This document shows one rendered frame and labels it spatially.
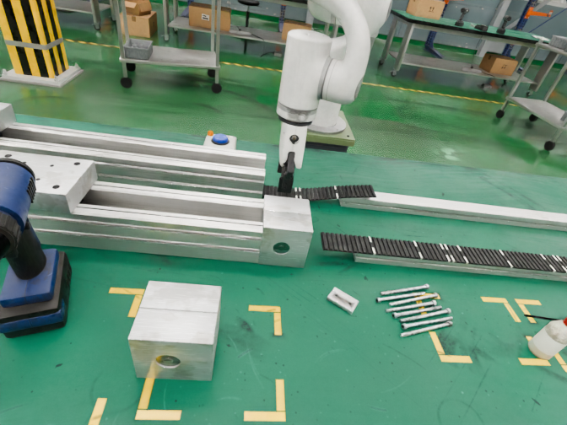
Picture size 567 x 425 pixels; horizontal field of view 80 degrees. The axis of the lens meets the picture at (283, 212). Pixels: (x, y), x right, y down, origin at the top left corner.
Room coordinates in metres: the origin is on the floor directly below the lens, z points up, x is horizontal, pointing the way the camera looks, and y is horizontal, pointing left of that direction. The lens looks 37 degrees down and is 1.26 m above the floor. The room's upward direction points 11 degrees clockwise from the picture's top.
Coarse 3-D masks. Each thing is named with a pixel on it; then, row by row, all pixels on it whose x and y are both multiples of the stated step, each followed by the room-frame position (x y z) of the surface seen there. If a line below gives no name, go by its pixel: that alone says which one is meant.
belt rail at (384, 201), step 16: (368, 208) 0.71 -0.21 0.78; (384, 208) 0.71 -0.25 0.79; (400, 208) 0.73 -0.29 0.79; (416, 208) 0.73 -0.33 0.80; (432, 208) 0.73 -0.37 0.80; (448, 208) 0.74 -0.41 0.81; (464, 208) 0.75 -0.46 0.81; (480, 208) 0.77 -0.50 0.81; (496, 208) 0.78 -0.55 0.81; (512, 208) 0.80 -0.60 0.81; (512, 224) 0.76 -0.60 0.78; (528, 224) 0.77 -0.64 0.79; (544, 224) 0.78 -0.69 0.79; (560, 224) 0.78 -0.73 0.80
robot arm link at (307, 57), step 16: (304, 32) 0.69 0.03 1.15; (288, 48) 0.68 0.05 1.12; (304, 48) 0.66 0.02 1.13; (320, 48) 0.66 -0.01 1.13; (288, 64) 0.67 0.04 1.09; (304, 64) 0.66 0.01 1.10; (320, 64) 0.66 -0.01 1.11; (288, 80) 0.66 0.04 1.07; (304, 80) 0.66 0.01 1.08; (320, 80) 0.65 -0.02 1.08; (288, 96) 0.66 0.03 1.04; (304, 96) 0.66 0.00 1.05; (320, 96) 0.66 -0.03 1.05
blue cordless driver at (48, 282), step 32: (0, 160) 0.34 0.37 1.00; (0, 192) 0.28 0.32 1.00; (32, 192) 0.33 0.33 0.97; (0, 224) 0.24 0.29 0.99; (0, 256) 0.22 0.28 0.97; (32, 256) 0.29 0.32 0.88; (64, 256) 0.35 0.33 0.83; (32, 288) 0.27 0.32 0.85; (64, 288) 0.30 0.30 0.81; (0, 320) 0.23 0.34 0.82; (32, 320) 0.24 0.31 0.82; (64, 320) 0.26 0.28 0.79
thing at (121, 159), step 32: (32, 128) 0.65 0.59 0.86; (64, 128) 0.67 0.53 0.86; (96, 160) 0.59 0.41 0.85; (128, 160) 0.60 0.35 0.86; (160, 160) 0.62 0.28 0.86; (192, 160) 0.64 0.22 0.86; (224, 160) 0.70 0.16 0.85; (256, 160) 0.71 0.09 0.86; (224, 192) 0.63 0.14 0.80; (256, 192) 0.65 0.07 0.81
